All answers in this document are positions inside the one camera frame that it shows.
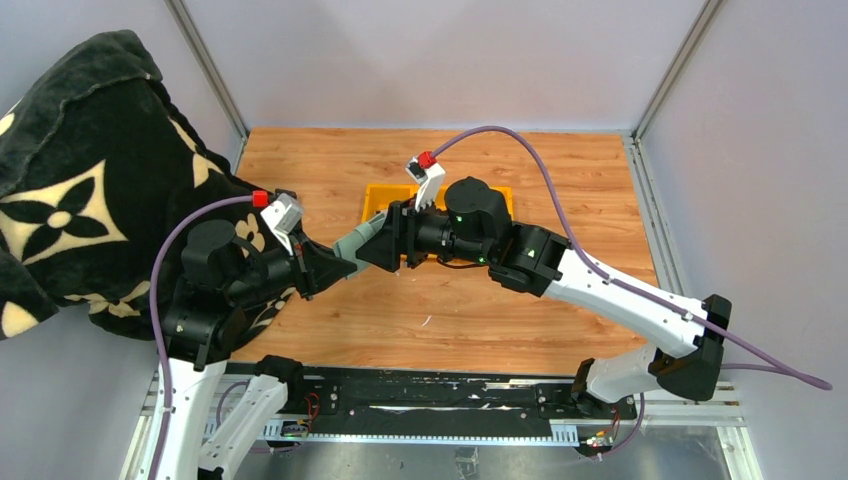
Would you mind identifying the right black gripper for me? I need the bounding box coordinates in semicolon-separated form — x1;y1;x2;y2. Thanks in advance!
355;193;492;274

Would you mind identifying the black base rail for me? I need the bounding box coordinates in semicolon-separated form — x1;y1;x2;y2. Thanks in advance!
225;360;641;442

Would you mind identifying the yellow three-compartment bin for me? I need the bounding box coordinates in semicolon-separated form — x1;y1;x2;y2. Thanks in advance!
363;177;514;265

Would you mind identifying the black floral blanket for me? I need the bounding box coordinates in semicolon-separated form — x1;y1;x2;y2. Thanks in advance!
1;30;281;341

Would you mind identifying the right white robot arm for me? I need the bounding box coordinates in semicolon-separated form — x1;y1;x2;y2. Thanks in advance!
355;177;731;418

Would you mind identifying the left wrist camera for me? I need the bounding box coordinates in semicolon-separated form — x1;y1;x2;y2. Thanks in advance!
260;190;304;256

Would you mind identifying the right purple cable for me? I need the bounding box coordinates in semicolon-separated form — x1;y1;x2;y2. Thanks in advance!
417;125;833;392

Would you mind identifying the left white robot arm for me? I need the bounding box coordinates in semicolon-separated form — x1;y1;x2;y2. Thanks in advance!
134;219;356;479

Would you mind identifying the mint green card holder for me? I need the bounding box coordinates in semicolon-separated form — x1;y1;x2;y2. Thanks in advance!
332;210;387;280

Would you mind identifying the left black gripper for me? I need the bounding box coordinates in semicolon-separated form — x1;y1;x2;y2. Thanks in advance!
228;221;359;301

